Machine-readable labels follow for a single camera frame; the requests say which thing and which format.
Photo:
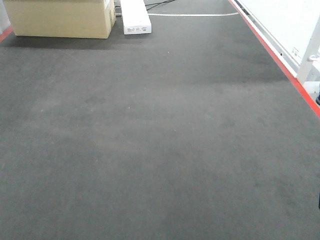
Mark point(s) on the long white box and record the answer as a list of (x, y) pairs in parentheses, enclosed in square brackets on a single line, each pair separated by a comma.
[(135, 17)]

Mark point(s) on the cardboard box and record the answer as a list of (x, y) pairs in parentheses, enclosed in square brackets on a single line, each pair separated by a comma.
[(87, 19)]

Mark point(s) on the white conveyor side rail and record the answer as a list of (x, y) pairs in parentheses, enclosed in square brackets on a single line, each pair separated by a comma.
[(290, 32)]

